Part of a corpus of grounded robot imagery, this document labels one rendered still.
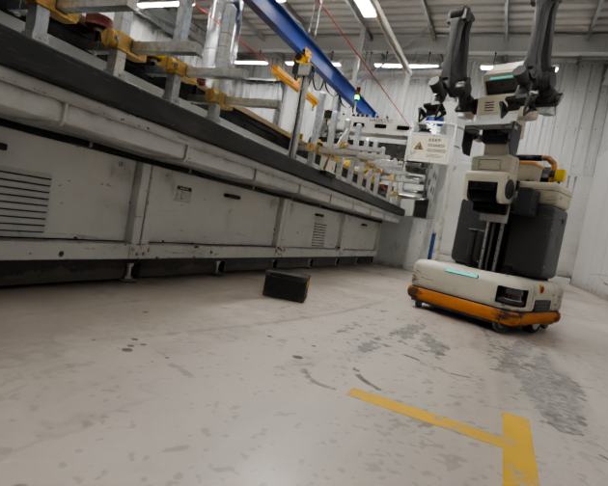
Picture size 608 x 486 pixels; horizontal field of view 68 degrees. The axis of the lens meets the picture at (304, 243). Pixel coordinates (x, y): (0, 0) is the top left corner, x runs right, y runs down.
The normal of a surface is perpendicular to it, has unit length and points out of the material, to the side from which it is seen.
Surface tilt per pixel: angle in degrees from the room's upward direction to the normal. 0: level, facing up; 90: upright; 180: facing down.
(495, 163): 98
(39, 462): 0
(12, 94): 90
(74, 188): 90
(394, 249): 90
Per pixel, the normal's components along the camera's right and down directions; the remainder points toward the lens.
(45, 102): 0.90, 0.18
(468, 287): -0.73, -0.09
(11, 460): 0.18, -0.98
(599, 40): -0.40, -0.03
